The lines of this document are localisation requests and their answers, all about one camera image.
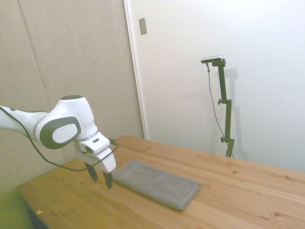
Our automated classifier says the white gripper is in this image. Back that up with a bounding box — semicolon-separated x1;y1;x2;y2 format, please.
73;140;117;190

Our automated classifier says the grey towel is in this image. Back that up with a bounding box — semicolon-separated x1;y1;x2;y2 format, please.
112;159;201;212

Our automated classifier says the green chair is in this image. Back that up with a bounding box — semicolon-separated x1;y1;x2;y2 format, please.
0;190;33;229

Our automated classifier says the white door frame trim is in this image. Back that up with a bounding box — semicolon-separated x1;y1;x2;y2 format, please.
122;0;149;140

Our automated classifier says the black camera stand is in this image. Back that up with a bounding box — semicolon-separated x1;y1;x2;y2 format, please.
212;59;235;158

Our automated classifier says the grey wall plate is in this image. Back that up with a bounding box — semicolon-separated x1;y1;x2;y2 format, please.
138;17;148;36

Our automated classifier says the silver exterior camera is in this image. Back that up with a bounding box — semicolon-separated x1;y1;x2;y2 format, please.
201;54;224;64

